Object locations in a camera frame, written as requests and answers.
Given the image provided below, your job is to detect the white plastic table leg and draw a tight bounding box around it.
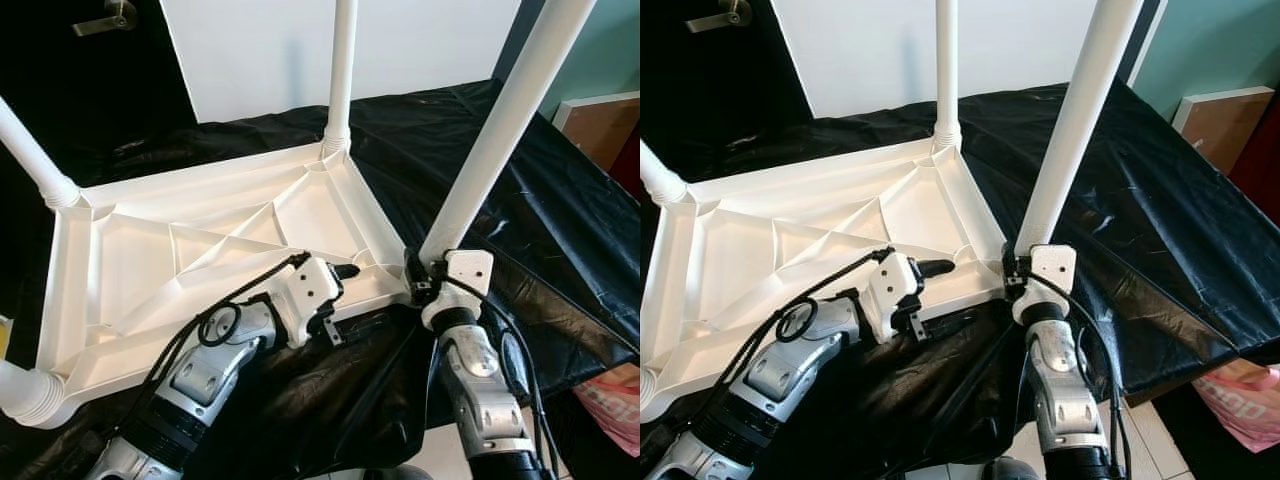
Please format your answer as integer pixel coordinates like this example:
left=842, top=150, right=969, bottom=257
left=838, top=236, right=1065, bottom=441
left=0, top=95, right=81, bottom=209
left=322, top=0, right=359, bottom=153
left=933, top=0, right=963, bottom=151
left=0, top=360, right=66, bottom=429
left=640, top=140, right=689, bottom=206
left=420, top=0, right=598, bottom=266
left=1015, top=0, right=1146, bottom=256

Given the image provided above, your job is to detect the white plastic table top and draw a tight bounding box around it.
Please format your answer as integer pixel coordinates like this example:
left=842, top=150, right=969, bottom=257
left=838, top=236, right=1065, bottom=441
left=35, top=140, right=416, bottom=429
left=640, top=138, right=1011, bottom=423

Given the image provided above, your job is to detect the black plastic table cloth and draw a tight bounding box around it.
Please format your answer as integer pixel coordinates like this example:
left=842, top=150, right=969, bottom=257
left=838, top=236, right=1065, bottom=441
left=640, top=78, right=1280, bottom=480
left=0, top=78, right=641, bottom=480

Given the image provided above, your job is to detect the brown wooden cabinet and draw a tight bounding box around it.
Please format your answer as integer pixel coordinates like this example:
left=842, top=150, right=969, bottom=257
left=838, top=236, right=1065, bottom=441
left=1172, top=87, right=1276, bottom=171
left=553, top=92, right=641, bottom=173

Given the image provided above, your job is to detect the pink plastic bag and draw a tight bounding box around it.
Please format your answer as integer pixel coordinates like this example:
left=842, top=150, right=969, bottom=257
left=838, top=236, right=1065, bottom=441
left=572, top=362, right=641, bottom=456
left=1190, top=360, right=1280, bottom=453

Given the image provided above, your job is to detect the dark red furniture piece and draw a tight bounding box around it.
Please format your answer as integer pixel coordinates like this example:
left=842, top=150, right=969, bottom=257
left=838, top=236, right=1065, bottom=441
left=610, top=125, right=641, bottom=198
left=1232, top=118, right=1280, bottom=198

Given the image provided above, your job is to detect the black door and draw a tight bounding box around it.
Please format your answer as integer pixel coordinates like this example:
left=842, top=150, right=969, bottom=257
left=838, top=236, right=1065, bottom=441
left=0, top=0, right=198, bottom=171
left=640, top=0, right=811, bottom=151

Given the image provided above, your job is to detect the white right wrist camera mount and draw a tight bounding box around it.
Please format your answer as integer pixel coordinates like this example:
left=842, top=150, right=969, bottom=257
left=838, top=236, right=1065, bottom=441
left=1012, top=245, right=1077, bottom=323
left=420, top=250, right=494, bottom=329

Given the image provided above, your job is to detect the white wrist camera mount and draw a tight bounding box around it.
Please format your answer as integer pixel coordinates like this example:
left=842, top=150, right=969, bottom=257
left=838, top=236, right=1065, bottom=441
left=865, top=250, right=923, bottom=341
left=420, top=250, right=494, bottom=329
left=280, top=255, right=346, bottom=349
left=1012, top=245, right=1077, bottom=323

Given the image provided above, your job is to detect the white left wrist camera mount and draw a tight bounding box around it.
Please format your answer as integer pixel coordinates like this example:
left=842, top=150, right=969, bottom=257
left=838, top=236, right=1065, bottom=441
left=865, top=250, right=923, bottom=341
left=280, top=255, right=346, bottom=349

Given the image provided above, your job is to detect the dark grey door frame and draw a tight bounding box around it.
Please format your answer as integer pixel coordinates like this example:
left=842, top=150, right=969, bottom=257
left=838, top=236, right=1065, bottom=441
left=495, top=0, right=546, bottom=111
left=1125, top=0, right=1166, bottom=86

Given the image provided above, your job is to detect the metal door handle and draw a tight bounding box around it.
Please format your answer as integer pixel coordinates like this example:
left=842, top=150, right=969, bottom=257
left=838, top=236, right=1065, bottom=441
left=72, top=0, right=139, bottom=38
left=685, top=0, right=753, bottom=33

